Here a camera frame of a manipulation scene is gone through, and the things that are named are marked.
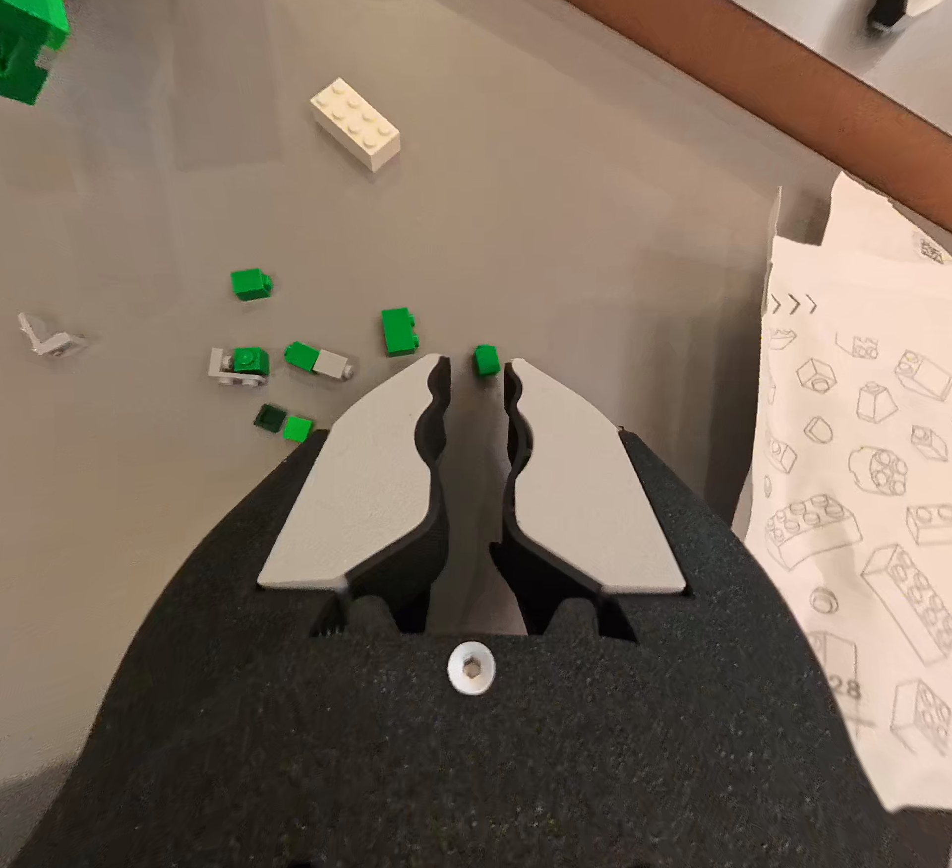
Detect white eight-stud brick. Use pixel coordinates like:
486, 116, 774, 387
309, 77, 403, 173

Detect green two-stud brick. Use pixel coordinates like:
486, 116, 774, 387
380, 307, 420, 359

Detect grey desk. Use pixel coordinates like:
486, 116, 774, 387
0, 0, 952, 668

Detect green brick assembly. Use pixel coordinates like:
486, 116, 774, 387
0, 0, 72, 106

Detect light grey bracket piece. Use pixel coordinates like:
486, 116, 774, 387
18, 311, 87, 360

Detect grey plate with green brick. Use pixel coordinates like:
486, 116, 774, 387
207, 346, 272, 390

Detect green and grey joined piece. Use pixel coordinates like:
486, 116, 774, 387
283, 340, 355, 382

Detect white printed paper bag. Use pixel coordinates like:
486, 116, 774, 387
732, 171, 952, 814

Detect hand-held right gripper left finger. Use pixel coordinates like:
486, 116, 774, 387
256, 353, 452, 633

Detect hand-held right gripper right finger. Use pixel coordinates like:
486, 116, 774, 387
503, 357, 687, 633

